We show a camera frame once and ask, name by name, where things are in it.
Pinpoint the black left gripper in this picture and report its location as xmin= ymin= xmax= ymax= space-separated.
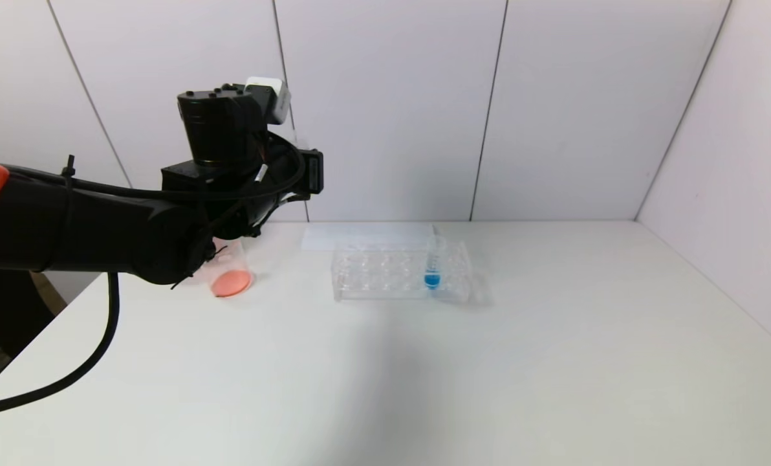
xmin=269 ymin=148 xmax=324 ymax=208

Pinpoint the clear acrylic test tube rack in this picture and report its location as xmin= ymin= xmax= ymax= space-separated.
xmin=332 ymin=237 xmax=472 ymax=304

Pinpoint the clear glass beaker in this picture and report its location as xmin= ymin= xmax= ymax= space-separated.
xmin=201 ymin=234 xmax=255 ymax=298

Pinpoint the test tube with blue pigment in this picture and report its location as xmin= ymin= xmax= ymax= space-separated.
xmin=424 ymin=232 xmax=442 ymax=291

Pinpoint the white paper sheet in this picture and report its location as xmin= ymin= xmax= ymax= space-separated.
xmin=301 ymin=224 xmax=438 ymax=252

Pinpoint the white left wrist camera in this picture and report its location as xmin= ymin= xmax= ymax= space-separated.
xmin=244 ymin=78 xmax=292 ymax=125

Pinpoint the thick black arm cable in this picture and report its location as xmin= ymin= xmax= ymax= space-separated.
xmin=0 ymin=272 xmax=120 ymax=419

